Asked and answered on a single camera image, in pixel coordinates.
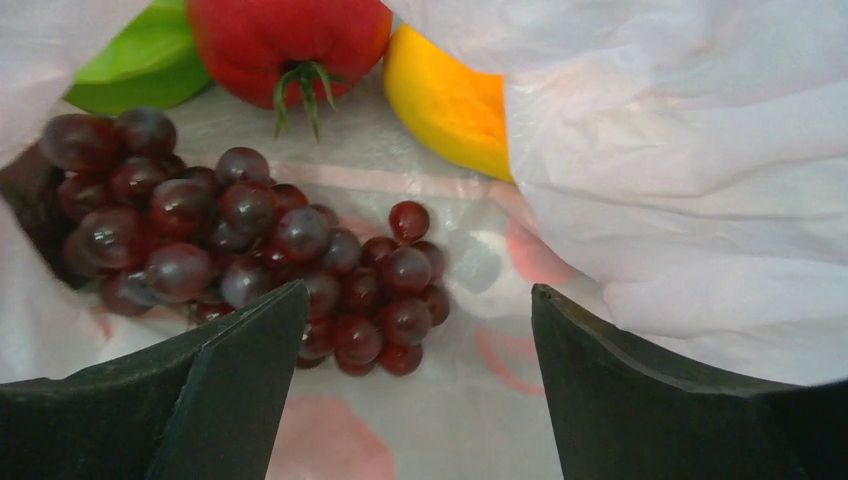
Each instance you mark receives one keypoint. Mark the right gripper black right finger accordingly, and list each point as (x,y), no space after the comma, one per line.
(622,407)

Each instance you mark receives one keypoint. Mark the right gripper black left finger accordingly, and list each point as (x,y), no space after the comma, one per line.
(205,404)

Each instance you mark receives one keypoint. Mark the pink plastic bag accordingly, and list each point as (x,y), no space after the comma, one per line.
(681,174)

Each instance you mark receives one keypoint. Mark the dark red fake grapes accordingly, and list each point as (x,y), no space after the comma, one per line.
(147,230)

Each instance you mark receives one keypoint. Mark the orange yellow fake mango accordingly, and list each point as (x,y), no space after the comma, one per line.
(451,109)

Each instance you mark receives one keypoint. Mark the green fake pepper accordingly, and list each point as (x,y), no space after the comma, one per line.
(153,62)

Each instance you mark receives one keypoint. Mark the red fake tomato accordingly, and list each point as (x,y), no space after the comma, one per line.
(278,54)

